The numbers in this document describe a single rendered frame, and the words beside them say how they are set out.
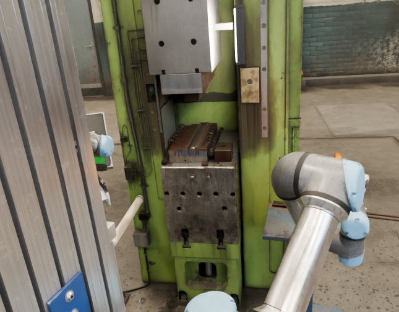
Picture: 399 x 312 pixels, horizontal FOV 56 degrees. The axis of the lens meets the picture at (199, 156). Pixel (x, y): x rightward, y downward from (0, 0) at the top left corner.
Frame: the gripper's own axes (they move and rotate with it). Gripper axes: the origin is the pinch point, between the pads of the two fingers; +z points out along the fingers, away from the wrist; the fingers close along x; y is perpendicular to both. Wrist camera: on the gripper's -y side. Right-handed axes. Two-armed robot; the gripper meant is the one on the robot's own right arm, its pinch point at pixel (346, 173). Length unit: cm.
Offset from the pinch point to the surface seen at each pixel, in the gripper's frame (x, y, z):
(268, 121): -33, -5, 49
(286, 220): -22.1, 34.3, 18.6
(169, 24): -75, -55, 31
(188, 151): -72, 6, 31
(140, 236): -108, 64, 37
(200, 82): -63, -29, 32
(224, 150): -53, 5, 33
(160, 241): -99, 71, 43
